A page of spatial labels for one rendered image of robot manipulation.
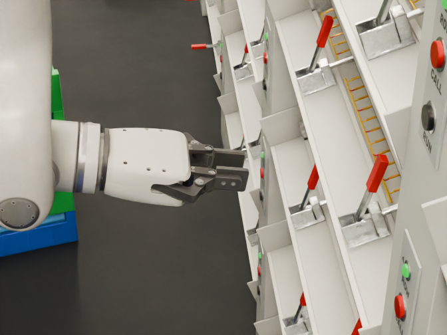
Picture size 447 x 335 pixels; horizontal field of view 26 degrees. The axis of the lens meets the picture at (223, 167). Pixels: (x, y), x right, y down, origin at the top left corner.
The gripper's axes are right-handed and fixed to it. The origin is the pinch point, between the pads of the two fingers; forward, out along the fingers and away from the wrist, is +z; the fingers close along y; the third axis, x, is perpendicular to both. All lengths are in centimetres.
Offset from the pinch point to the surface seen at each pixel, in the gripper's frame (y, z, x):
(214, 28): -128, 17, -47
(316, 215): 1.0, 12.1, -5.1
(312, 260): 7.8, 10.9, -7.0
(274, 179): -17.9, 11.0, -13.7
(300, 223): 1.1, 10.3, -6.5
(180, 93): -116, 10, -60
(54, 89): -60, -22, -28
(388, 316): 44.0, 4.4, 19.2
